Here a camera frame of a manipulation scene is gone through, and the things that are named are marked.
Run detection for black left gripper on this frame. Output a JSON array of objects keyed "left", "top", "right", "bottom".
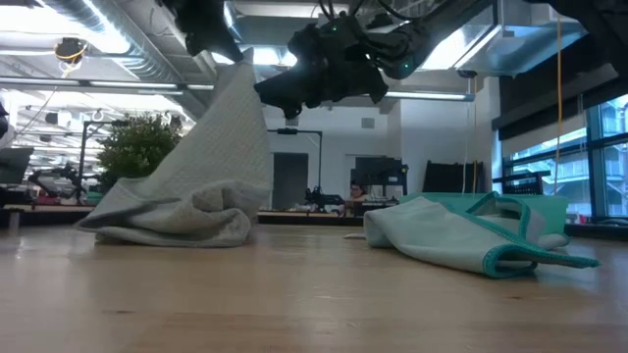
[{"left": 163, "top": 0, "right": 245, "bottom": 63}]

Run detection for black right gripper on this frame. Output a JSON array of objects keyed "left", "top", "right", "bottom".
[{"left": 253, "top": 16, "right": 390, "bottom": 120}]

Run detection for grey waffle microfiber towel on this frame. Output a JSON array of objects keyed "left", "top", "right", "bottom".
[{"left": 76, "top": 47, "right": 274, "bottom": 249}]

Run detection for teal microfiber towel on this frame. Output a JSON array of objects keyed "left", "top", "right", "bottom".
[{"left": 362, "top": 191, "right": 602, "bottom": 280}]

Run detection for green translucent plastic basket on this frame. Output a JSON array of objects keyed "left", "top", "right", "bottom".
[{"left": 398, "top": 191, "right": 570, "bottom": 236}]

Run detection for grey door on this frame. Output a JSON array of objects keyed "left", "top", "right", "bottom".
[{"left": 272, "top": 152, "right": 310, "bottom": 211}]

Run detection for black equipment rack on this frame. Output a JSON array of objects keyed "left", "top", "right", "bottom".
[{"left": 349, "top": 156, "right": 409, "bottom": 217}]

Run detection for person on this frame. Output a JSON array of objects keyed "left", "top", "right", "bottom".
[{"left": 341, "top": 179, "right": 370, "bottom": 218}]

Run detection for long ceiling light bar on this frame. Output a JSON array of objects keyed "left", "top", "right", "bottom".
[{"left": 0, "top": 76, "right": 476, "bottom": 103}]

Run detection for small green potted plant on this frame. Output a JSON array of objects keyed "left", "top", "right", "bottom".
[{"left": 95, "top": 112, "right": 183, "bottom": 195}]

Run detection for black panel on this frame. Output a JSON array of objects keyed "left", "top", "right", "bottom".
[{"left": 422, "top": 160, "right": 486, "bottom": 194}]

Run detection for black metal stand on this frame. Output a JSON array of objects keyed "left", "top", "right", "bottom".
[{"left": 76, "top": 120, "right": 108, "bottom": 205}]

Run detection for background robot workstation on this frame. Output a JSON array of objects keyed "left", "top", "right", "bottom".
[{"left": 26, "top": 164, "right": 89, "bottom": 205}]

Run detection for dark monitor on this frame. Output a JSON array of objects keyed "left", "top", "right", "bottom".
[{"left": 0, "top": 145, "right": 35, "bottom": 186}]

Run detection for black cart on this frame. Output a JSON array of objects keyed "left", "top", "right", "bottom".
[{"left": 492, "top": 170, "right": 552, "bottom": 196}]

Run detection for black right side rails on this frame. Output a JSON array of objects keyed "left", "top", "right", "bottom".
[{"left": 563, "top": 223, "right": 628, "bottom": 241}]

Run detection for black gantry frame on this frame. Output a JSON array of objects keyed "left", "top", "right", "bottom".
[{"left": 267, "top": 127, "right": 324, "bottom": 210}]

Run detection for black cross rail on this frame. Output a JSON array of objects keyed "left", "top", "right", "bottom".
[{"left": 0, "top": 209, "right": 367, "bottom": 227}]

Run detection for ceiling cable reel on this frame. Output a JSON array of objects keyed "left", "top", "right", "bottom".
[{"left": 52, "top": 36, "right": 90, "bottom": 65}]

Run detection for metal air duct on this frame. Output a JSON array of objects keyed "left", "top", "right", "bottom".
[{"left": 453, "top": 0, "right": 590, "bottom": 78}]

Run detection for dark window frame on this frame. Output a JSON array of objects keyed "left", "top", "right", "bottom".
[{"left": 499, "top": 92, "right": 628, "bottom": 222}]

